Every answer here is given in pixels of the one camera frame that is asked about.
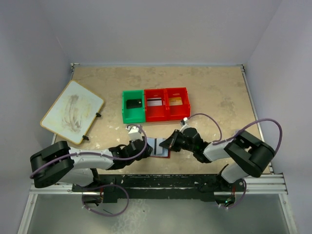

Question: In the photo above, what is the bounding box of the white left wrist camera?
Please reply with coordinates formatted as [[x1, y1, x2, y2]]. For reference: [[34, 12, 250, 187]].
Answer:
[[126, 124, 143, 141]]

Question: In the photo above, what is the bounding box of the outer red plastic bin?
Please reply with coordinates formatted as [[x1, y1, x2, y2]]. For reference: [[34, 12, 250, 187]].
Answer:
[[166, 87, 191, 120]]

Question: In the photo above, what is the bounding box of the red plastic bin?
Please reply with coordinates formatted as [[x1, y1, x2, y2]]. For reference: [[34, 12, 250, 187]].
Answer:
[[166, 87, 191, 120], [144, 89, 169, 122]]

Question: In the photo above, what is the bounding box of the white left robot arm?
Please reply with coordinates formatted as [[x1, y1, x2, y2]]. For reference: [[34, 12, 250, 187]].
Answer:
[[30, 139, 153, 191]]

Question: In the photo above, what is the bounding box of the yellow-framed whiteboard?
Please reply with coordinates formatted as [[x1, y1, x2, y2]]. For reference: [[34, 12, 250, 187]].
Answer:
[[40, 80, 104, 145]]

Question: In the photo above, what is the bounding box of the orange card in red bin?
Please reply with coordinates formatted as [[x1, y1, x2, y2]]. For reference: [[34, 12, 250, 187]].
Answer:
[[169, 97, 183, 106]]

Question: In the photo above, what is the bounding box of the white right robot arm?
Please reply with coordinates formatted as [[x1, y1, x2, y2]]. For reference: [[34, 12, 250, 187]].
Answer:
[[159, 127, 275, 191]]

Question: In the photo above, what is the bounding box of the red leather card holder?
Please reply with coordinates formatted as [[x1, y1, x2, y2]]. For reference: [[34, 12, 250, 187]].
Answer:
[[147, 137, 170, 158]]

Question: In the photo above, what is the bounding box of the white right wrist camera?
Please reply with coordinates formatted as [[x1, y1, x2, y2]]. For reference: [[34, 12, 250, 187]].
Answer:
[[180, 117, 189, 127]]

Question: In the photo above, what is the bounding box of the green plastic bin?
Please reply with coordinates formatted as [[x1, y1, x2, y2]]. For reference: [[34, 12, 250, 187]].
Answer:
[[122, 90, 146, 124]]

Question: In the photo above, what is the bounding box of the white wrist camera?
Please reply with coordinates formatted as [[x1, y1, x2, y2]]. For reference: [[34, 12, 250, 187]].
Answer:
[[180, 117, 189, 127], [126, 124, 143, 141]]

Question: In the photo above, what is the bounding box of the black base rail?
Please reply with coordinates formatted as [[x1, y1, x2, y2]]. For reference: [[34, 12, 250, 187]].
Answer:
[[72, 174, 246, 204]]

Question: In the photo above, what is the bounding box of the aluminium table frame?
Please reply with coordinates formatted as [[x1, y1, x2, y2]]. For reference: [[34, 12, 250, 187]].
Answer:
[[17, 63, 298, 234]]

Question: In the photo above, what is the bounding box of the white card with black stripe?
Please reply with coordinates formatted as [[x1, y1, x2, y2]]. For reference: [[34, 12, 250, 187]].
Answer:
[[147, 98, 163, 107]]

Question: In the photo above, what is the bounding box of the middle red plastic bin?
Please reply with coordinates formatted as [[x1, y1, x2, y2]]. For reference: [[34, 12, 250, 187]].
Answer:
[[144, 89, 169, 122]]

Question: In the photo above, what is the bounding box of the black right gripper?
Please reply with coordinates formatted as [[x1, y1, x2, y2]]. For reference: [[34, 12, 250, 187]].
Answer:
[[159, 129, 195, 152]]

